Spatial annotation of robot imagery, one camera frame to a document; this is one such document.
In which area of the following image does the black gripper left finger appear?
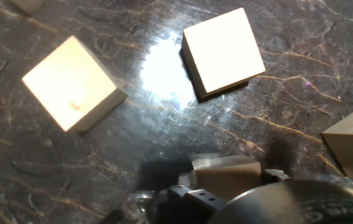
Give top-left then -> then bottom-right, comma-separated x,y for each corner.
157,170 -> 228,224

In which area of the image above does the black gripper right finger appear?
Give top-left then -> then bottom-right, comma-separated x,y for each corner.
262,169 -> 291,185

